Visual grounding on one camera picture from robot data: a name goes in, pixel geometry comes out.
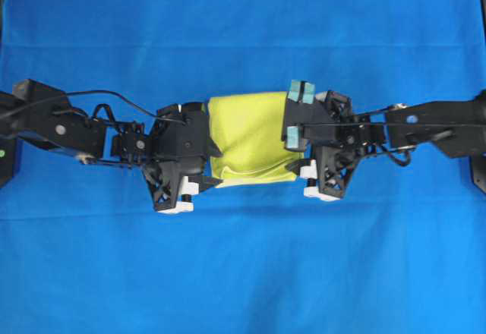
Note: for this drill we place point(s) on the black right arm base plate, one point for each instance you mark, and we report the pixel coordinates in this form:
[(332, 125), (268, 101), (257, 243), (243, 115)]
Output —
[(478, 172)]

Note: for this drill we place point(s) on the yellow-green towel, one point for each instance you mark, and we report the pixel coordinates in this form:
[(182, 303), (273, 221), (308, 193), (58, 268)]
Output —
[(247, 129)]

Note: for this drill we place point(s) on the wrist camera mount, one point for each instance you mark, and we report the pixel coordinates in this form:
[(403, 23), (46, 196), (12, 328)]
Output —
[(307, 117), (184, 137)]

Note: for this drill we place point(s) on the blue table cloth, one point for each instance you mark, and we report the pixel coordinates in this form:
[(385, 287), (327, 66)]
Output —
[(82, 250)]

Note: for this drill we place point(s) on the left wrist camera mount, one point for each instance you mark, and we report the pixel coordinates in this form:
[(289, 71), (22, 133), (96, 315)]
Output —
[(184, 137)]

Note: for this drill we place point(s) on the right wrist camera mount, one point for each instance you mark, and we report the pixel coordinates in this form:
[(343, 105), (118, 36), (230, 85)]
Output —
[(307, 117)]

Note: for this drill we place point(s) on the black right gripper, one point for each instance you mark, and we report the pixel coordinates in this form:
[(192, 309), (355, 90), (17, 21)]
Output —
[(328, 172)]

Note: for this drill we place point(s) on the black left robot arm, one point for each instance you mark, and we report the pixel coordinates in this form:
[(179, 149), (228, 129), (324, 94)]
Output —
[(44, 117)]

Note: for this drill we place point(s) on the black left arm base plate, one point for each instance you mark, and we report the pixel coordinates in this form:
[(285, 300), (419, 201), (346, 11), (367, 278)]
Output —
[(9, 161)]

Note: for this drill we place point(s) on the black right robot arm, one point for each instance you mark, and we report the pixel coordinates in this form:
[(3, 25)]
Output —
[(456, 128)]

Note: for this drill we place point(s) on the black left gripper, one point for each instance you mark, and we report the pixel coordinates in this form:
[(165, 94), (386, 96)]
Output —
[(171, 191)]

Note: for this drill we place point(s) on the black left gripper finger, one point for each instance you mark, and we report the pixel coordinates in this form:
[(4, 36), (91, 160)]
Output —
[(296, 165)]

